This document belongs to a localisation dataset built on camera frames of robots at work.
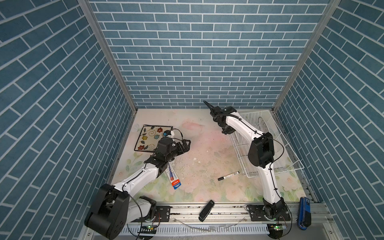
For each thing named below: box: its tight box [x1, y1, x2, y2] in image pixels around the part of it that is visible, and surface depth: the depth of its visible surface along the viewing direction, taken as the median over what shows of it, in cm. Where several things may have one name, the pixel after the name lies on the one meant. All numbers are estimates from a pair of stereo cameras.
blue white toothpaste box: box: [165, 162, 182, 190], surface depth 86 cm
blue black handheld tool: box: [298, 197, 312, 231], surface depth 73 cm
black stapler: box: [198, 200, 215, 222], surface depth 74 cm
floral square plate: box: [134, 124, 173, 152], surface depth 103 cm
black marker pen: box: [217, 171, 240, 181], surface depth 88 cm
